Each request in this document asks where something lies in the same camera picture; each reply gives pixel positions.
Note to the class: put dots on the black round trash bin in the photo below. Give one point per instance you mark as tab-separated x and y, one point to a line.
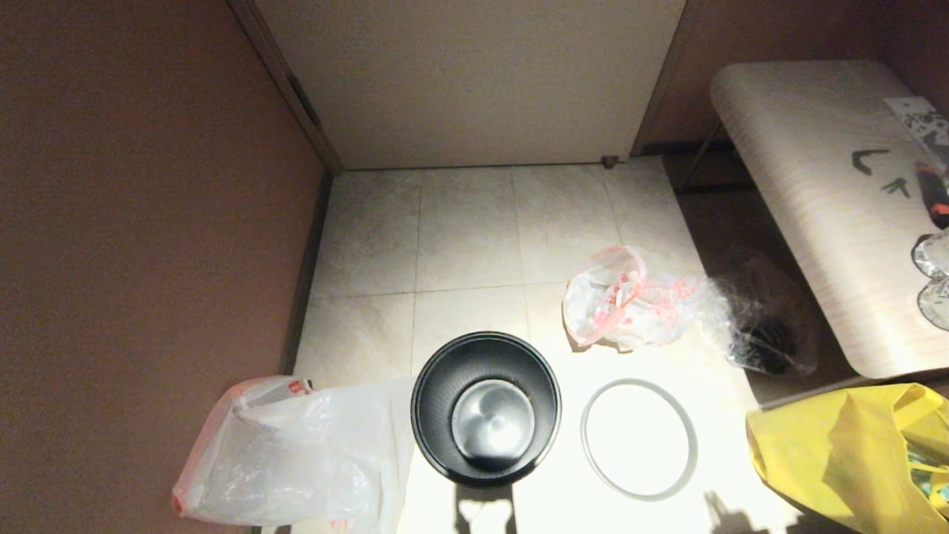
434	415

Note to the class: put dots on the clear shiny glass item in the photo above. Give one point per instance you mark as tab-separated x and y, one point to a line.
934	256
938	305

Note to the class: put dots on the white door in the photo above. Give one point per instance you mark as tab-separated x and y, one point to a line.
474	81

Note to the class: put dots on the white trash bag red trim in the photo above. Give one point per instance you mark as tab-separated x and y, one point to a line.
282	460

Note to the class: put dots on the small black hex key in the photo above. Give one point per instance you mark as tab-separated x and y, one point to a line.
897	188

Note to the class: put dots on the red-printed plastic bag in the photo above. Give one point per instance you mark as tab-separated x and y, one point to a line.
615	311

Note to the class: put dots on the clear plastic bag dark contents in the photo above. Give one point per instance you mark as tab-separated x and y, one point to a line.
756	334

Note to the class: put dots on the yellow plastic bag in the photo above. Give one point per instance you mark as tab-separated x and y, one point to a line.
838	452

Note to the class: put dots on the teal printed package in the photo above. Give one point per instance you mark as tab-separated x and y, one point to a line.
927	475

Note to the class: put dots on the light wood-grain table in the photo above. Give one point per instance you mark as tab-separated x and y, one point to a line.
801	148

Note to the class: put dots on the white patterned paper sheet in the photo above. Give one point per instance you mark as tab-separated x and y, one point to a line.
919	119

